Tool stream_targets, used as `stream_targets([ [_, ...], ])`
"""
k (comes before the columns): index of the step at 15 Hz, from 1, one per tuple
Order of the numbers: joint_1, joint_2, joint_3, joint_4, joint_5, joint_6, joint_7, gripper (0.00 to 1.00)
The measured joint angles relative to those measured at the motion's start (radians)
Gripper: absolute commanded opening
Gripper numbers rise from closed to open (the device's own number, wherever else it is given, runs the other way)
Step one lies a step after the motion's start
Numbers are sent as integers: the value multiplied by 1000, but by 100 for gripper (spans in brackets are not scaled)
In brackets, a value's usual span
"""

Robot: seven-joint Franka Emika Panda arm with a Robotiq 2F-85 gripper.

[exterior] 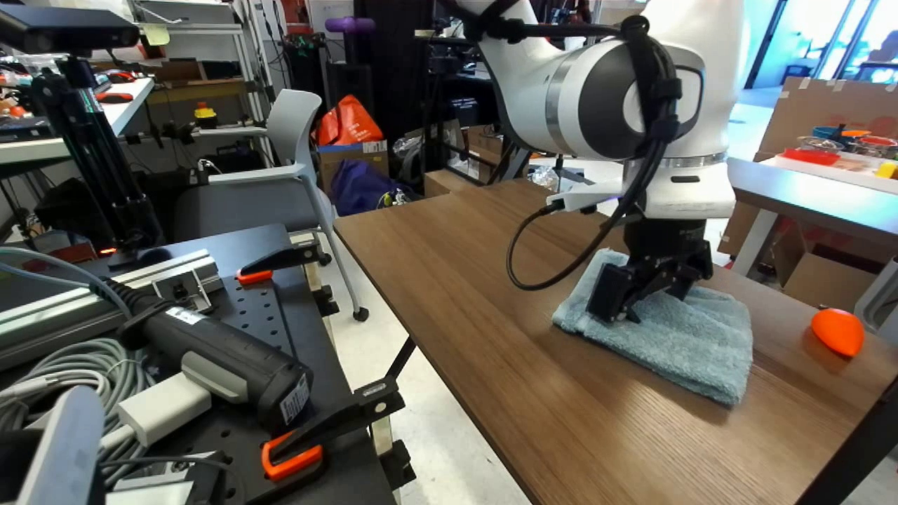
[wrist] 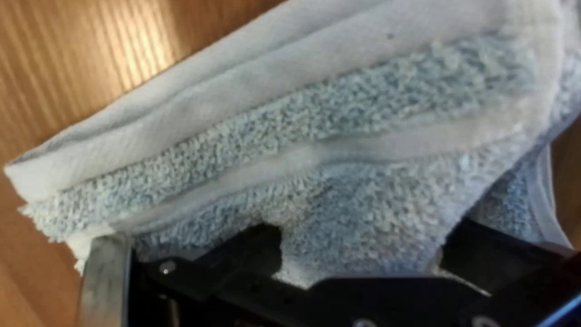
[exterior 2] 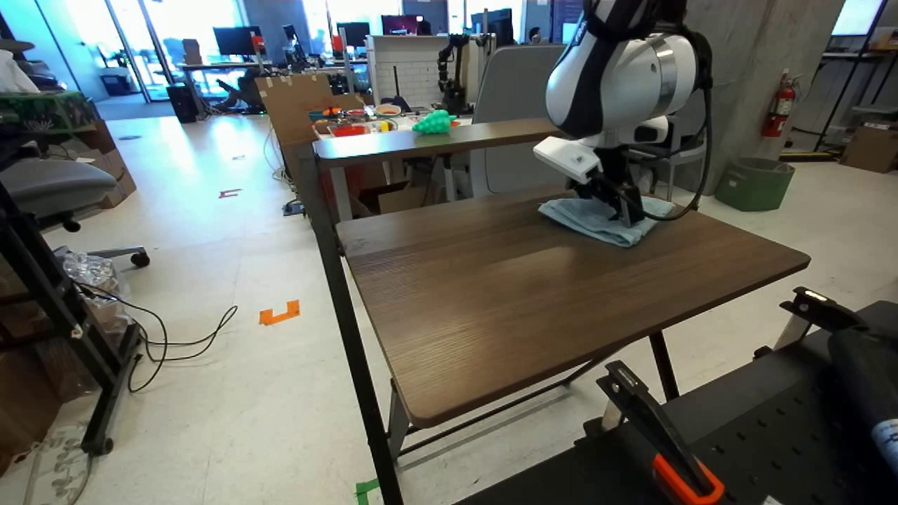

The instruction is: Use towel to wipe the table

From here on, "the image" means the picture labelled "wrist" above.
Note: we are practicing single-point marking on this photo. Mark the grey metal wrist bracket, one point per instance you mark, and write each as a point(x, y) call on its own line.
point(102, 284)

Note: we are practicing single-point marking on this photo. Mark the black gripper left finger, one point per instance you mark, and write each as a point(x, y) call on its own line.
point(263, 247)

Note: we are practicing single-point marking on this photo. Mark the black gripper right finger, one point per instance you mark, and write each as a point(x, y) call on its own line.
point(501, 260)

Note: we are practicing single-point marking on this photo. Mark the light blue towel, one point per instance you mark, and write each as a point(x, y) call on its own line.
point(363, 120)

